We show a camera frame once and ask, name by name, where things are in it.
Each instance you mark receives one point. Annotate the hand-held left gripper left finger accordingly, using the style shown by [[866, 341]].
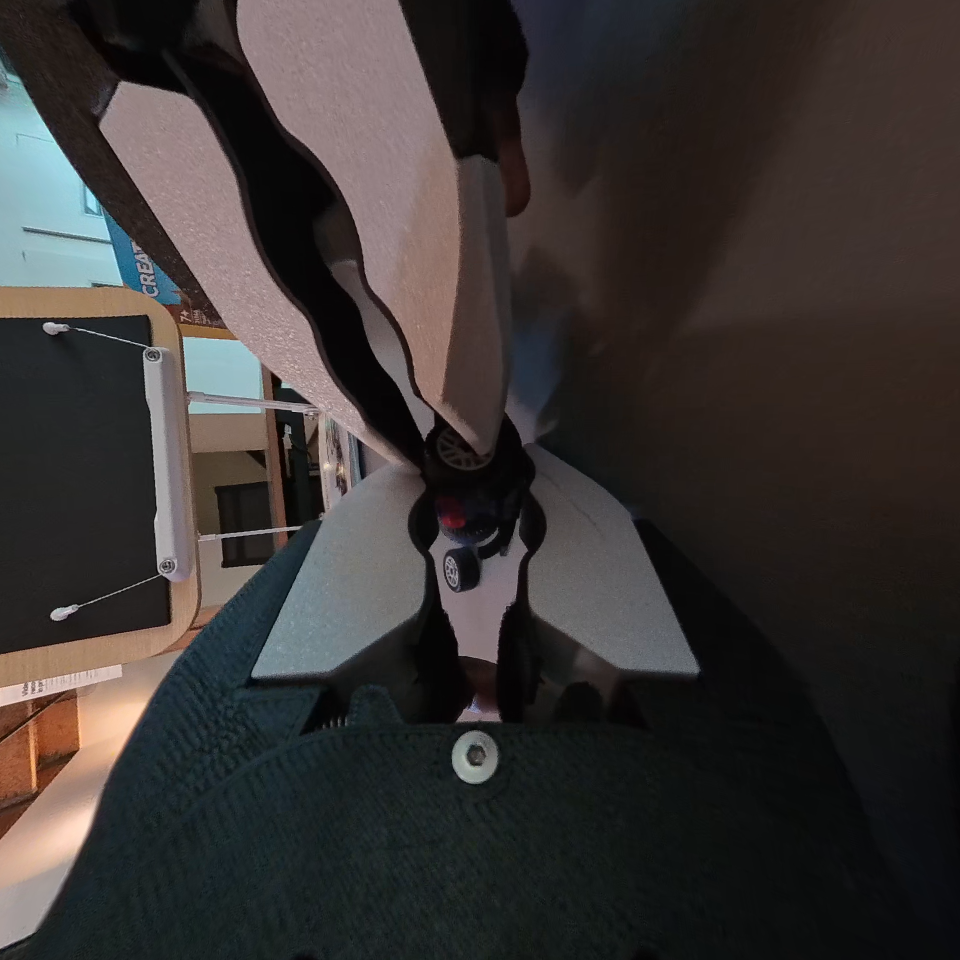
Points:
[[345, 592]]

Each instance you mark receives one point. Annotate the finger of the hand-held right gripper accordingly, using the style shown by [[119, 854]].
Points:
[[217, 247], [390, 165]]

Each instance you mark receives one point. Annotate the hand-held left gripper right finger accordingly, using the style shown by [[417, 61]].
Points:
[[607, 585]]

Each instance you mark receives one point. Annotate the grey brick toy car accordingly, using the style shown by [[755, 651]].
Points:
[[480, 499]]

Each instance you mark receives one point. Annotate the small black toy wheel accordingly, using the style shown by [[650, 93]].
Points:
[[450, 450], [459, 571]]

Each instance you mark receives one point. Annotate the person's right hand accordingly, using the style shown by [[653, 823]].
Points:
[[517, 180]]

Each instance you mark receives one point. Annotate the blue toy set box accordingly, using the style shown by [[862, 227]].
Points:
[[150, 262]]

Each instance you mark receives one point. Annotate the white paper label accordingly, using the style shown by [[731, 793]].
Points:
[[52, 684]]

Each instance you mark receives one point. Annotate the white board bracket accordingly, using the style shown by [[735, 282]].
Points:
[[171, 465]]

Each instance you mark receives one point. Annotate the black board with wooden frame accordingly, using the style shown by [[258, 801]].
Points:
[[75, 465]]

